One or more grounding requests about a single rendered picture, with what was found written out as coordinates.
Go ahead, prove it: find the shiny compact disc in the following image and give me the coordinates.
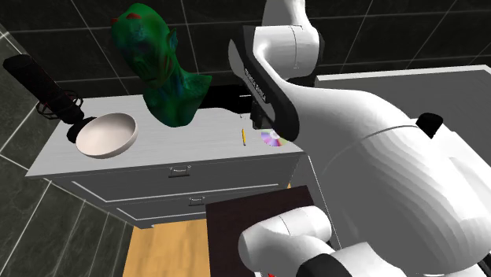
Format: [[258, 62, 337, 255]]
[[260, 129, 291, 148]]

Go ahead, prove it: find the white chest of drawers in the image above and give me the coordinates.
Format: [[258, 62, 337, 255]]
[[24, 94, 312, 231]]

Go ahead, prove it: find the green alien head bust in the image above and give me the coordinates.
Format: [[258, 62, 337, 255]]
[[110, 2, 213, 128]]

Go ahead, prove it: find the white bowl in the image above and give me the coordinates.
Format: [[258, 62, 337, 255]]
[[75, 113, 139, 160]]

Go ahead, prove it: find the grey white-edged furniture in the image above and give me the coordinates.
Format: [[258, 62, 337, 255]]
[[314, 64, 491, 133]]

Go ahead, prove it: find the black microphone with shock mount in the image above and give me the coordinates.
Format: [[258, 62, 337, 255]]
[[2, 54, 98, 145]]

